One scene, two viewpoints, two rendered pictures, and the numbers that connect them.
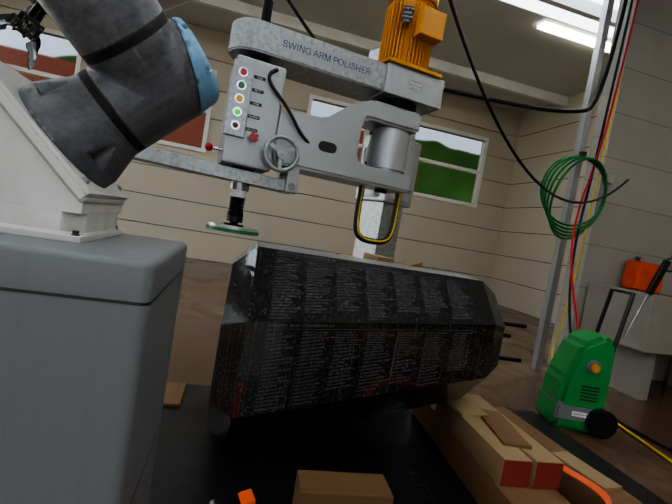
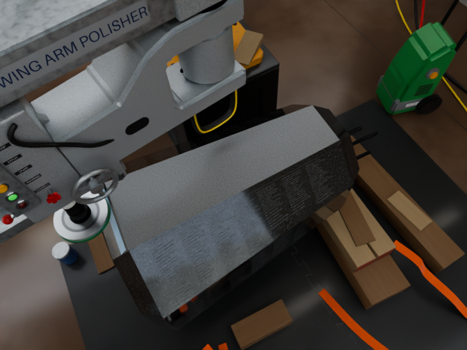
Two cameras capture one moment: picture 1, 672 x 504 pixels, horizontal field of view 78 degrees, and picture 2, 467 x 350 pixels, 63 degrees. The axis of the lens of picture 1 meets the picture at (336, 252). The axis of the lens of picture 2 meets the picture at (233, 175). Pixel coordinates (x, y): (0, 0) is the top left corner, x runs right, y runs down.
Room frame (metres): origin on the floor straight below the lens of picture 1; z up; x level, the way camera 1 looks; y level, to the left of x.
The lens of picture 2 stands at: (1.01, -0.04, 2.21)
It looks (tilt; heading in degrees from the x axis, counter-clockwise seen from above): 60 degrees down; 351
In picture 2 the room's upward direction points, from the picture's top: 6 degrees counter-clockwise
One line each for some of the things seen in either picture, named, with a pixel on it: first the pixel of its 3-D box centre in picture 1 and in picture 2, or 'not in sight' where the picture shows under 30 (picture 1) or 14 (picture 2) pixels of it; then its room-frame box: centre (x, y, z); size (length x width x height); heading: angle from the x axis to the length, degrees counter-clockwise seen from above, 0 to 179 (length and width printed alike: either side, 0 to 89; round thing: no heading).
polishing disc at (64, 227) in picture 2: (233, 226); (80, 214); (1.77, 0.45, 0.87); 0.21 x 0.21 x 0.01
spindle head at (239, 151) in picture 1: (268, 127); (45, 138); (1.80, 0.38, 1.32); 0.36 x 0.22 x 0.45; 112
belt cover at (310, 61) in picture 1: (337, 76); (89, 12); (1.90, 0.13, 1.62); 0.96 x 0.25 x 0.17; 112
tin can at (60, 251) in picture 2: not in sight; (64, 253); (1.99, 0.85, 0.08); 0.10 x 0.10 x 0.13
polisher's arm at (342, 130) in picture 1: (335, 147); (140, 94); (1.90, 0.08, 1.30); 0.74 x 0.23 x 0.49; 112
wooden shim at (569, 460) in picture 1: (584, 470); (408, 210); (1.67, -1.16, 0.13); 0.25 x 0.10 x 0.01; 21
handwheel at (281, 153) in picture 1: (279, 154); (90, 178); (1.70, 0.29, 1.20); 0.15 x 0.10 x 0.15; 112
